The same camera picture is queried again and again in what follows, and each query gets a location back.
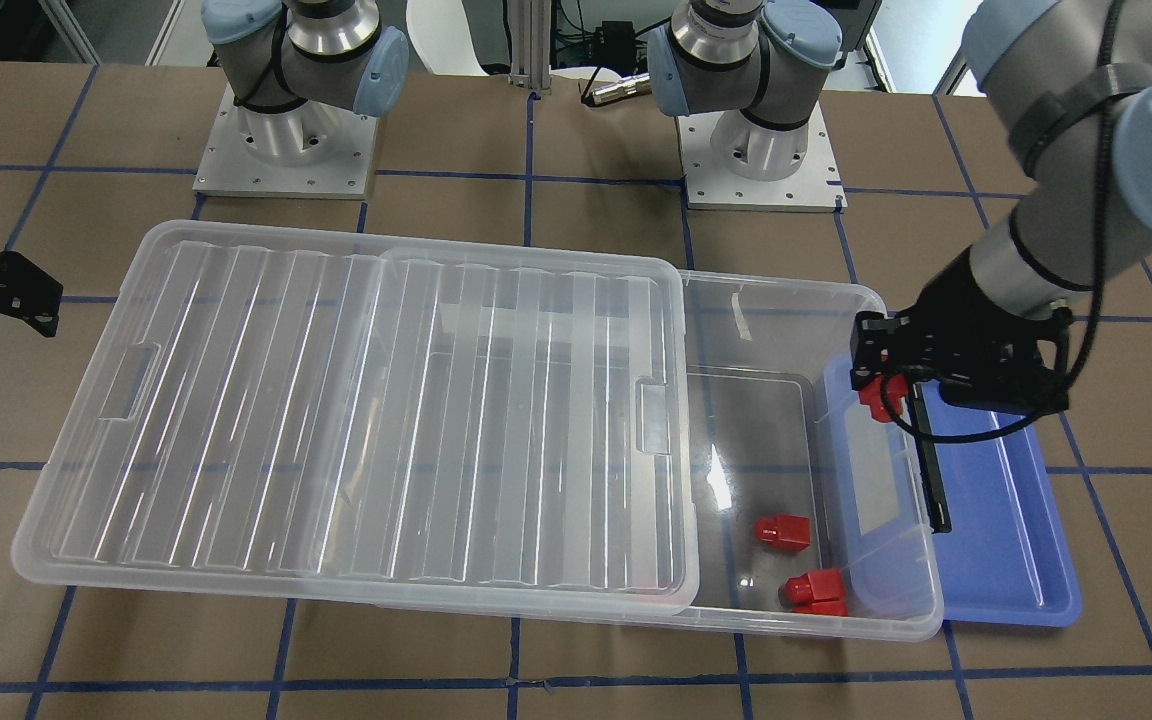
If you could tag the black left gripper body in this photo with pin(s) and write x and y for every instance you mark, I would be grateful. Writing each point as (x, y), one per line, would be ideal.
(956, 300)

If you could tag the red block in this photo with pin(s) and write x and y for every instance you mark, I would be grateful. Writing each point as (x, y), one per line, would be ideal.
(884, 395)
(817, 592)
(788, 533)

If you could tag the clear plastic box lid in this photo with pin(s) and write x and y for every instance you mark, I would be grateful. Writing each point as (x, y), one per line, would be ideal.
(214, 440)

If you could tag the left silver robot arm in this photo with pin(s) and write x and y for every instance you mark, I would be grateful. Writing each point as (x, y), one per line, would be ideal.
(1072, 83)

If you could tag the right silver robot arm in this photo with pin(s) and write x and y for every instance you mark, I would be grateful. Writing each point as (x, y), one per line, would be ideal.
(302, 77)

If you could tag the clear plastic storage box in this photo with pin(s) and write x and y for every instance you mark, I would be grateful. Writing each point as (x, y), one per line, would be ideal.
(786, 460)

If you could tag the red block in box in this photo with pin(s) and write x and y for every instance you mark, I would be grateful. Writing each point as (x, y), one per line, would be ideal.
(788, 533)

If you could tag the blue plastic tray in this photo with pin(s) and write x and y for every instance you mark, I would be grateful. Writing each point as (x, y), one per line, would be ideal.
(1004, 559)

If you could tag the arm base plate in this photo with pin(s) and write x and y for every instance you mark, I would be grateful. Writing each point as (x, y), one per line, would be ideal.
(312, 152)
(761, 160)

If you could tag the aluminium frame post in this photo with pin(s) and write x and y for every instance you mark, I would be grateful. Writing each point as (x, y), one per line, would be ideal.
(530, 31)

